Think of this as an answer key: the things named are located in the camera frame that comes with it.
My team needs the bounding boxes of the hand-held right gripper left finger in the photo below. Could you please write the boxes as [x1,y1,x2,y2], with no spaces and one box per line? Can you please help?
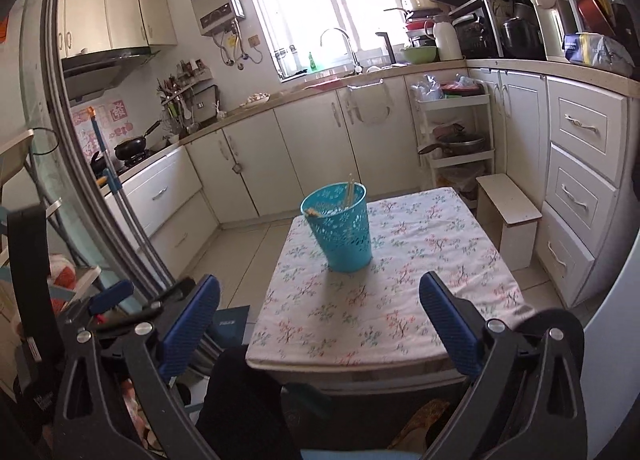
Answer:
[52,274,236,460]

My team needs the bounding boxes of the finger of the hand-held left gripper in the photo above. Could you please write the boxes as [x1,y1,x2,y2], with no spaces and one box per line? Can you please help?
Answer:
[85,280,136,318]
[95,276,197,333]

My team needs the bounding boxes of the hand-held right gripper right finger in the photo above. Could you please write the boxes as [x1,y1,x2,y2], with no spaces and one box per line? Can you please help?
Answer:
[419,271,588,460]

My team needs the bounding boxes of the teal plastic utensil basket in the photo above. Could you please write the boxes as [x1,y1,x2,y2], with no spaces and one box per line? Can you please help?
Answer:
[300,181,373,273]

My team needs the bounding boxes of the red and white bag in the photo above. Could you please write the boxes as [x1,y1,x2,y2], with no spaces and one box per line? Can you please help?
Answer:
[47,255,96,301]

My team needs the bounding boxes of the floral tablecloth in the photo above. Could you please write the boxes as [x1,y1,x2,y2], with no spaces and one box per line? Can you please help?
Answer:
[246,186,536,371]

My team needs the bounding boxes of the white stove drawer cabinet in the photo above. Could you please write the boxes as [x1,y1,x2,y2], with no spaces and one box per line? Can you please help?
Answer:
[102,145,218,265]

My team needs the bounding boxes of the person's dark trousers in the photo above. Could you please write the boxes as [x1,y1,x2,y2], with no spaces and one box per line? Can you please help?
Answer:
[195,345,436,460]

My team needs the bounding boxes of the colourful patterned slipper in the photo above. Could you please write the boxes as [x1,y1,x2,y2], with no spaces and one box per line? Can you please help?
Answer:
[400,400,451,446]

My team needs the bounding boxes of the low wooden table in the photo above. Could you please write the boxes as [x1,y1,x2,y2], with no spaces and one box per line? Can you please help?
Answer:
[247,345,471,386]

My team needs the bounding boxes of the white wooden stool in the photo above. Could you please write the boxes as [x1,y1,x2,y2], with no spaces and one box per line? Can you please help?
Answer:
[475,173,543,271]

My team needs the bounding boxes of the dark frying pan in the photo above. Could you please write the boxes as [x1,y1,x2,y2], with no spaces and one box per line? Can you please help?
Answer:
[419,135,486,158]

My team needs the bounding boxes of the kitchen utensil rack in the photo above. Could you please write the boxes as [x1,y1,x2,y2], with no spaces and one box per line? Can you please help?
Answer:
[157,70,221,135]

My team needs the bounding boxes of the white side drawer cabinet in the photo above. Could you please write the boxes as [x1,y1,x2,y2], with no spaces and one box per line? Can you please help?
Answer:
[467,67,631,308]

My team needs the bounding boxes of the white sink base cabinets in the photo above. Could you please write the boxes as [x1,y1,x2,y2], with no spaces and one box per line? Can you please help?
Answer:
[182,74,426,221]

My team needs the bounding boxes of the white rolling storage cart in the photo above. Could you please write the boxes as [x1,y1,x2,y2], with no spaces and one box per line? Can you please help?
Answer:
[409,82,497,201]

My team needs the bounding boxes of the range hood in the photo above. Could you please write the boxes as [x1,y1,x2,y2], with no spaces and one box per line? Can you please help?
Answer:
[60,46,161,101]

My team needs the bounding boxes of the white door-hung rack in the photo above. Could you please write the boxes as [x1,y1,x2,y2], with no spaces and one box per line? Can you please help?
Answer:
[345,80,393,128]

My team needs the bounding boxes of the clear plastic bags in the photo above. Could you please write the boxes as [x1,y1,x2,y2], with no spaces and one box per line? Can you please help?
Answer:
[410,74,443,100]

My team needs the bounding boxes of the green bowl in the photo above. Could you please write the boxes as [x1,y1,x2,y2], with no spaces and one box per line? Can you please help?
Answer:
[402,46,440,64]

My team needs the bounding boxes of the black water tap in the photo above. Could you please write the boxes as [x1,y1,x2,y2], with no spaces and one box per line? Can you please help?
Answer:
[375,32,397,65]

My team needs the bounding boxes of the white thermos jug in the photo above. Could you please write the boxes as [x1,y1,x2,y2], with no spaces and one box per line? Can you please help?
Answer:
[432,14,463,61]

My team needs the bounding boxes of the grey gas water heater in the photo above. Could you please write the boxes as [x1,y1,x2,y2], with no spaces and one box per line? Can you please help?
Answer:
[187,0,246,36]

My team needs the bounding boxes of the chrome sink faucet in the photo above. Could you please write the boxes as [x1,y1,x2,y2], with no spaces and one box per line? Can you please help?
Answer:
[320,28,363,74]

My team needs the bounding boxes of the stack of pots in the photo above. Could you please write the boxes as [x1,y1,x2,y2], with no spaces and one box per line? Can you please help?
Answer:
[397,0,441,48]

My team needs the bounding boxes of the blue and white bag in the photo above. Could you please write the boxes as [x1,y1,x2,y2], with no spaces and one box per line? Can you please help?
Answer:
[564,32,636,78]

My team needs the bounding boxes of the white electric kettle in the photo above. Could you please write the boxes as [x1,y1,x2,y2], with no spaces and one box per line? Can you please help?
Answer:
[530,0,583,63]

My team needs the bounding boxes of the red pan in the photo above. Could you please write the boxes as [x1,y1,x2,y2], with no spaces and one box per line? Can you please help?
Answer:
[577,0,616,35]

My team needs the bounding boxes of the black wok with long handle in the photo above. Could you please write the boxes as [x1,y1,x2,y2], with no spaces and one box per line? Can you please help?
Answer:
[114,120,163,161]

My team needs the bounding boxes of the pink wall stickers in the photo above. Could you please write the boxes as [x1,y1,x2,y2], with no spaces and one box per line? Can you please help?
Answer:
[70,100,131,155]

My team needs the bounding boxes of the metal sliding door frame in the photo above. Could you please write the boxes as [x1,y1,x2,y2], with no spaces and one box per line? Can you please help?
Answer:
[42,0,176,301]

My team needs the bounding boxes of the white upper wall cabinets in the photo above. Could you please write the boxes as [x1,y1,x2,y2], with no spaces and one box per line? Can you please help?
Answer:
[57,0,178,59]

